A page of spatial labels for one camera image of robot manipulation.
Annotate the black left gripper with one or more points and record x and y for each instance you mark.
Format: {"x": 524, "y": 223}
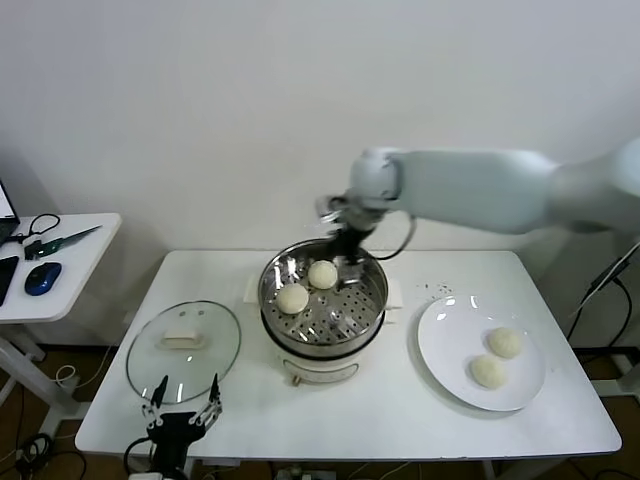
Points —
{"x": 172, "y": 435}

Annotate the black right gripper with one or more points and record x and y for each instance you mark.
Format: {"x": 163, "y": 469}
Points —
{"x": 352, "y": 240}

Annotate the white steamed baozi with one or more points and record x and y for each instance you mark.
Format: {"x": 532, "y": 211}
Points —
{"x": 322, "y": 274}
{"x": 292, "y": 299}
{"x": 505, "y": 342}
{"x": 488, "y": 371}

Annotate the round glass pot lid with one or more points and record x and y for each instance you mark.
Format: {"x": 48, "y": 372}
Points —
{"x": 185, "y": 365}

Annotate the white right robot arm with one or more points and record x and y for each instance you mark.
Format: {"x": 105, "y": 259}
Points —
{"x": 475, "y": 190}

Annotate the stainless steel steamer basket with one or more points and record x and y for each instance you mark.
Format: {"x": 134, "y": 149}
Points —
{"x": 360, "y": 310}

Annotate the white electric cooker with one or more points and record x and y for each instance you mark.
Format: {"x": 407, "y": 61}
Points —
{"x": 325, "y": 370}

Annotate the white round plate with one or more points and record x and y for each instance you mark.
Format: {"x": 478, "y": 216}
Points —
{"x": 450, "y": 350}

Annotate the white side table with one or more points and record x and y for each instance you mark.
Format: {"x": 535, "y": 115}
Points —
{"x": 85, "y": 280}

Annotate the blue computer mouse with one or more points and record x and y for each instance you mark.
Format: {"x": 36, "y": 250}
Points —
{"x": 42, "y": 277}

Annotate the black phone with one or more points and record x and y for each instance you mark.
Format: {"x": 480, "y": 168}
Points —
{"x": 6, "y": 280}

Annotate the black laptop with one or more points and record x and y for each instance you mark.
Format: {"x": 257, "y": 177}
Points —
{"x": 6, "y": 222}

